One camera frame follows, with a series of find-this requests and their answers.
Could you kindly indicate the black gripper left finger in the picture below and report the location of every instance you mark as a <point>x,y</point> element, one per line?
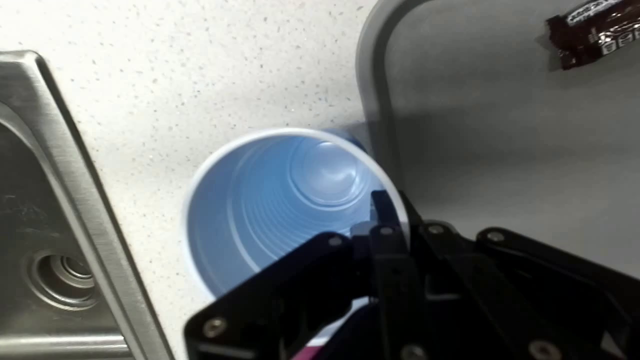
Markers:
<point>280,293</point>

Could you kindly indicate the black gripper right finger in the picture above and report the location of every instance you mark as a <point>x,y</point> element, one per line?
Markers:
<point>480,293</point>

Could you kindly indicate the blue plastic cup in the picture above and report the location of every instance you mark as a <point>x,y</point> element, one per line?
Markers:
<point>266,206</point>

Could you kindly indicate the grey plastic tray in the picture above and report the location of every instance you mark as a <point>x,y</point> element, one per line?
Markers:
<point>507,132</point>

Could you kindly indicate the steel sink drain strainer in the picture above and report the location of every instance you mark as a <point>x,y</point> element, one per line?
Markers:
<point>62,280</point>

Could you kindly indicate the stainless steel double sink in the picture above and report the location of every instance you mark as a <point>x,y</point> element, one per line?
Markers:
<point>47,200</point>

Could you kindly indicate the black handheld object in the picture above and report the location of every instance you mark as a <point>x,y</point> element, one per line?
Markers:
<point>597,33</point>

